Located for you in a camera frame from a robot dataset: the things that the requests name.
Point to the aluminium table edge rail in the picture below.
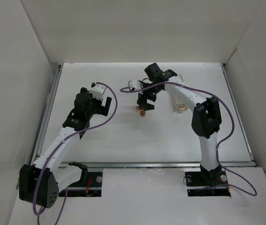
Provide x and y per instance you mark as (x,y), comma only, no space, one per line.
(237,110)

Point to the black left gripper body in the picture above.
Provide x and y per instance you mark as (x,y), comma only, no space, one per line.
(102,107)

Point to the clear plastic box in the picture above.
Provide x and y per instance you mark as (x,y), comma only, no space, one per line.
(177,104)

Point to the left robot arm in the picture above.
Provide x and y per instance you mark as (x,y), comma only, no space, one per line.
(41,182)

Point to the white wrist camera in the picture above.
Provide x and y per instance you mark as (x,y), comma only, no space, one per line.
(134,85)
(97,91)

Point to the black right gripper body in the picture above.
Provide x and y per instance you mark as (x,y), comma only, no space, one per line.
(144,103)

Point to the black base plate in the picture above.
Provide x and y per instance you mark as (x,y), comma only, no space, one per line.
(91,186)
(199,185)

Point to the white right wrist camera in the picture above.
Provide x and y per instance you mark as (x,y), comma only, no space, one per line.
(134,85)

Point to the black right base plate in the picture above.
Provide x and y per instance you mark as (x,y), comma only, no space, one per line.
(199,185)

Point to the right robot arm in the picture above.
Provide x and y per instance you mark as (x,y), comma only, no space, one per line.
(206,118)

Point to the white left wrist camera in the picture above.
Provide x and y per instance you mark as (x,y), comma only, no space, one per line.
(97,91)

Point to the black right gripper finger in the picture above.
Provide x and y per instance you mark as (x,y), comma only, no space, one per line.
(147,106)
(140,100)

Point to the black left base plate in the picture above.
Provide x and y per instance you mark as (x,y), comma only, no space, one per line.
(91,186)

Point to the front aluminium rail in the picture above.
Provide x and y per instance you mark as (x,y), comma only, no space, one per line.
(161,164)

